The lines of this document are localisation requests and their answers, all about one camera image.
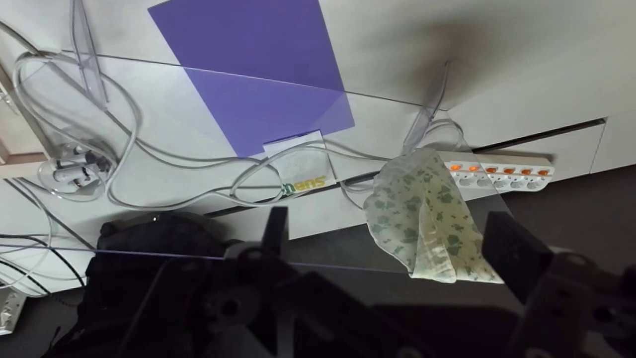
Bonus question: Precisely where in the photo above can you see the white power strip orange switches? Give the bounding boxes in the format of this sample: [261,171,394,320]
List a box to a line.
[437,152,555,192]

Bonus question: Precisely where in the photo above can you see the white printed card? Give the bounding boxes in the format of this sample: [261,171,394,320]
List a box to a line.
[262,130,339,200]

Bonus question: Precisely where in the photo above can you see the white plug adapters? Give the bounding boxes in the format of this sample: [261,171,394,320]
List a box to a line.
[37,143,114,195]

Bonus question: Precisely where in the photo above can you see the clear acrylic panel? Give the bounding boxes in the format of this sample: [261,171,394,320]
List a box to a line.
[0,0,513,285]

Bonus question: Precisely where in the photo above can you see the black bag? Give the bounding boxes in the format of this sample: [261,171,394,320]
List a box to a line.
[45,211,239,358]

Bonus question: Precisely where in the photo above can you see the black cable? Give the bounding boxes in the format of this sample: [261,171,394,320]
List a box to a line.
[0,234,86,289]

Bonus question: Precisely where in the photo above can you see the purple sheet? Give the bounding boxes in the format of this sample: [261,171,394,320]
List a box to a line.
[148,0,356,158]

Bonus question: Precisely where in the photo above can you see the white cable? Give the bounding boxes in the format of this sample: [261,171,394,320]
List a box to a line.
[134,119,465,209]
[0,20,289,212]

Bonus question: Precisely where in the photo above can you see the white cloth with green pattern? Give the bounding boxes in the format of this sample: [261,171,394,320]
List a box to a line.
[363,148,505,284]

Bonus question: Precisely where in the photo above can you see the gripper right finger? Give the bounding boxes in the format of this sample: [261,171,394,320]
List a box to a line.
[482,211,636,358]

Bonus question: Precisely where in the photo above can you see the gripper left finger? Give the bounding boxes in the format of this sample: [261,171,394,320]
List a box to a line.
[119,206,423,358]

